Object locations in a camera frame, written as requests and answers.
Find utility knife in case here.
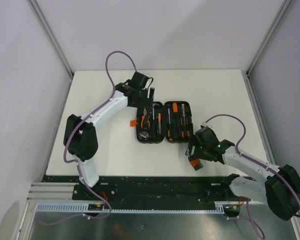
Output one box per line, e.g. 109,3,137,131
158,112,162,135

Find grey slotted cable duct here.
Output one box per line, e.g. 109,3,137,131
36,202,225,214

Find claw hammer black handle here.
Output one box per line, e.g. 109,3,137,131
151,103,160,138

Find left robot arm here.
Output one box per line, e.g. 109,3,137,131
63,71,155,200

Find orange handled pliers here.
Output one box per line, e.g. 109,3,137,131
140,108,151,130

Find chrome extension bar in case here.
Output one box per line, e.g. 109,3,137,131
167,108,171,125

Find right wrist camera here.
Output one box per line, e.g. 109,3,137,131
200,122,212,128

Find orange screwdriver in case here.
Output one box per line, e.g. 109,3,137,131
167,129,174,141

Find small precision screwdriver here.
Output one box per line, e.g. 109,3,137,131
185,117,191,137

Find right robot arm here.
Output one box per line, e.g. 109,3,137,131
186,126,300,221

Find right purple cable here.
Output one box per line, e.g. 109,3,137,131
204,114,300,238

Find black plastic tool case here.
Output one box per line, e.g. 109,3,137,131
130,100,194,144

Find orange handled screwdriver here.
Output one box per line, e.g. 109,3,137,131
172,102,179,120

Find left aluminium frame post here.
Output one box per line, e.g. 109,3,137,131
27,0,74,79

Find aluminium frame post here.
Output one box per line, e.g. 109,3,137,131
246,0,295,76
27,0,74,79

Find right aluminium frame post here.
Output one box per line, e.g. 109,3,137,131
246,0,295,76

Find tape measure in case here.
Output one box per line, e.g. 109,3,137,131
138,131,150,141

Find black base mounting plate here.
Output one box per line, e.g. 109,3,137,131
42,175,249,209

